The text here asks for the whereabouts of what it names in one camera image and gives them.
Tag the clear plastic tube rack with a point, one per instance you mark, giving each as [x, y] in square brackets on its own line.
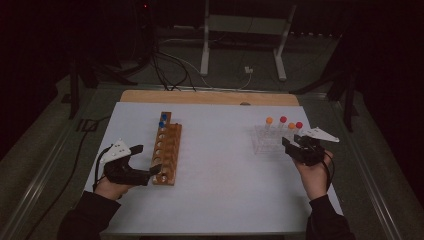
[266, 143]

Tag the person's right hand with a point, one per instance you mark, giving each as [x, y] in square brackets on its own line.
[315, 180]

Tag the power strip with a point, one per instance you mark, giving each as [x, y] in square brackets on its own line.
[310, 33]

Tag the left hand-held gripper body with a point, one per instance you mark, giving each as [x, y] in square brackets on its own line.
[123, 175]

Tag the white table cover sheet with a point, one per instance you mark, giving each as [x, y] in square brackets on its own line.
[216, 173]

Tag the grey metal stand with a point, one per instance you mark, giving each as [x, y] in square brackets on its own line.
[206, 50]

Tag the black tripod stand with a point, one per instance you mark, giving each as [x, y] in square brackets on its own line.
[74, 90]
[348, 103]

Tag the orange cap test tube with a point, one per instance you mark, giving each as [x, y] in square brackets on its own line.
[269, 120]
[291, 125]

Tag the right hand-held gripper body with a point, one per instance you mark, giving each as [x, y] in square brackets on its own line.
[308, 153]

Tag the wooden test tube rack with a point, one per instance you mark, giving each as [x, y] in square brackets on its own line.
[170, 146]

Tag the person's left hand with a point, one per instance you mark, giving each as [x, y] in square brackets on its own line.
[111, 190]

